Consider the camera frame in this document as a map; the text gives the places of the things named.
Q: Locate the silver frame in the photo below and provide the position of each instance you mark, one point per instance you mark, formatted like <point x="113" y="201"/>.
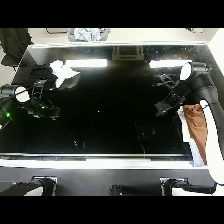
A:
<point x="100" y="163"/>

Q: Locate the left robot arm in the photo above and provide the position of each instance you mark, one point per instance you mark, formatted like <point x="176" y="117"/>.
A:
<point x="10" y="91"/>

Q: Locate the brown garment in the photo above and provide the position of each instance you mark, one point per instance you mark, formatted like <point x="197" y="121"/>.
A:
<point x="196" y="126"/>

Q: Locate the light blue garment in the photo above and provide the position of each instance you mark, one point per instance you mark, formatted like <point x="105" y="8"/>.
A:
<point x="88" y="34"/>

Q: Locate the black garment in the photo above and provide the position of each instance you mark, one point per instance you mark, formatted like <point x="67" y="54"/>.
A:
<point x="15" y="43"/>
<point x="42" y="72"/>

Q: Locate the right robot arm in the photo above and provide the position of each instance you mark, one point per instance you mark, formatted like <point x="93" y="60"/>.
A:
<point x="213" y="100"/>

